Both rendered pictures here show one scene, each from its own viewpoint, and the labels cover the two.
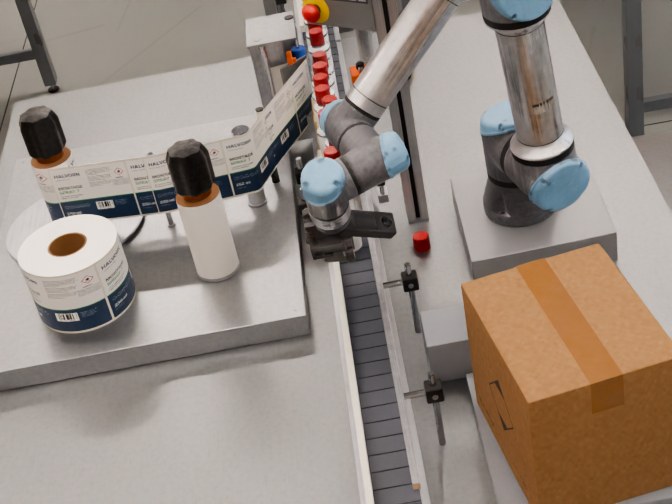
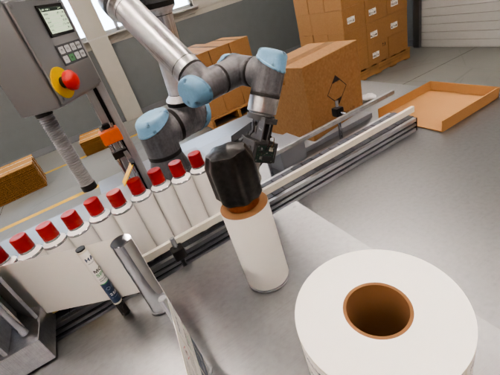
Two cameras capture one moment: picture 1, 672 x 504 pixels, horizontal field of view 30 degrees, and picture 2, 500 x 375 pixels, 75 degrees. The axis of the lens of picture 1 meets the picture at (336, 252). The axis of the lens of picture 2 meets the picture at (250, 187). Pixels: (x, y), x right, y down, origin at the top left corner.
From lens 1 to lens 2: 2.57 m
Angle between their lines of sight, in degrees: 88
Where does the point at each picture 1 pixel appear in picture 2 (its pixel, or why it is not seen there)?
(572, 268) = not seen: hidden behind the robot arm
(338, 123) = (211, 70)
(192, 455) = (445, 200)
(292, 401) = (359, 190)
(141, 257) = (277, 364)
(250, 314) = (312, 223)
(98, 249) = (359, 263)
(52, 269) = (435, 286)
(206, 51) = not seen: outside the picture
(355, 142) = (233, 59)
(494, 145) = (170, 124)
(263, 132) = (104, 260)
